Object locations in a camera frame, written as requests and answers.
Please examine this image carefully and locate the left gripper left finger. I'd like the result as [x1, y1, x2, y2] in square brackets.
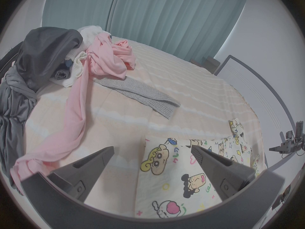
[46, 146, 115, 203]

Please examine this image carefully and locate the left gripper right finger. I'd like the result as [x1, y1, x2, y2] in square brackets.
[191, 145, 256, 202]

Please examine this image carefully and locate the white printed pyjama top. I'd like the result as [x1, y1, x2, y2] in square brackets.
[135, 118, 260, 218]

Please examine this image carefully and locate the bed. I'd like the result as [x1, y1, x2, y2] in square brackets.
[10, 35, 298, 219]

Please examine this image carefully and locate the pile of clothes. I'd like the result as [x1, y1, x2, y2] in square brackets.
[0, 26, 181, 195]

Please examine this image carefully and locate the grey bedside table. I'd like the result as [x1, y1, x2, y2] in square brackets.
[190, 56, 221, 75]

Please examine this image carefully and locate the blue-green curtain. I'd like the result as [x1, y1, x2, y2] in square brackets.
[42, 0, 249, 61]

